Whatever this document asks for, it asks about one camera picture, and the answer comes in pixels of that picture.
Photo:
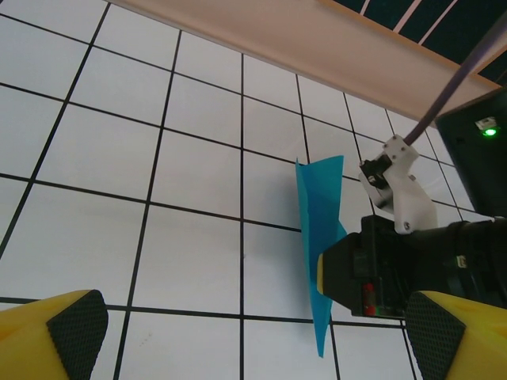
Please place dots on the pink flowers wall panel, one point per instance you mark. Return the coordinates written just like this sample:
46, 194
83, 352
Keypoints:
467, 23

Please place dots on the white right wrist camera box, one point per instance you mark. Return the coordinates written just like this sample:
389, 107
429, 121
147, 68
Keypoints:
408, 198

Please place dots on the blue cloth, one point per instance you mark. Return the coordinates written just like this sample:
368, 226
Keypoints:
317, 206

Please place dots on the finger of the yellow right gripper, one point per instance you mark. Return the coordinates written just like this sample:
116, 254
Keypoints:
321, 275

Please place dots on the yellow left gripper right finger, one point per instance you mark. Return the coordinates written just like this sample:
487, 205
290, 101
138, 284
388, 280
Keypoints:
459, 340

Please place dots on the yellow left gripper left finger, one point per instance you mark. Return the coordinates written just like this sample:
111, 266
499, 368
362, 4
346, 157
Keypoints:
47, 340

